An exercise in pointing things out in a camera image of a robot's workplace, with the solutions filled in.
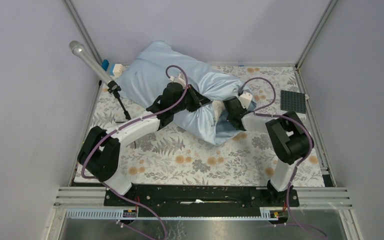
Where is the white slotted cable duct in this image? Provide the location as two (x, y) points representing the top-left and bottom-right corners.
(66, 207), (279, 221)

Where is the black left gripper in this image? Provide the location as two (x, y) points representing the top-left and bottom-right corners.
(171, 83), (211, 114)

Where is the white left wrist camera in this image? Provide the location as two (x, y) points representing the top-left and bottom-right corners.
(169, 73), (187, 88)

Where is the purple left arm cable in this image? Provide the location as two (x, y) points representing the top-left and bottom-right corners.
(80, 64), (190, 240)

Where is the silver microphone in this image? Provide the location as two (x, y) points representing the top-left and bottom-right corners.
(69, 40), (113, 87)

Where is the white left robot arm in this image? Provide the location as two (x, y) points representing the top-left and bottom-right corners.
(77, 82), (211, 206)

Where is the cream white pillow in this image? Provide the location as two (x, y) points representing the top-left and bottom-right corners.
(211, 100), (227, 127)

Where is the dark grey studded baseplate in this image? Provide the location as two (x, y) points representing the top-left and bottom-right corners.
(280, 90), (307, 114)

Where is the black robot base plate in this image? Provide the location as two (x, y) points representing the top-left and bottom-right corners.
(103, 184), (300, 214)

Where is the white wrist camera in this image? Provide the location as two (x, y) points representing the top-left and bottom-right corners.
(169, 73), (187, 88)
(238, 91), (253, 110)

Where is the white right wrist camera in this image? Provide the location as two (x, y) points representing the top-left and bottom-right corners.
(238, 91), (253, 110)

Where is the blue and white block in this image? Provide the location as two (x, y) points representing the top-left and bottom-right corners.
(101, 59), (125, 78)

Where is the floral patterned table mat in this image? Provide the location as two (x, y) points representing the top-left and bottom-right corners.
(74, 64), (325, 187)

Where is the light blue pillowcase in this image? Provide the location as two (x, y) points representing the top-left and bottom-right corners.
(116, 41), (251, 145)

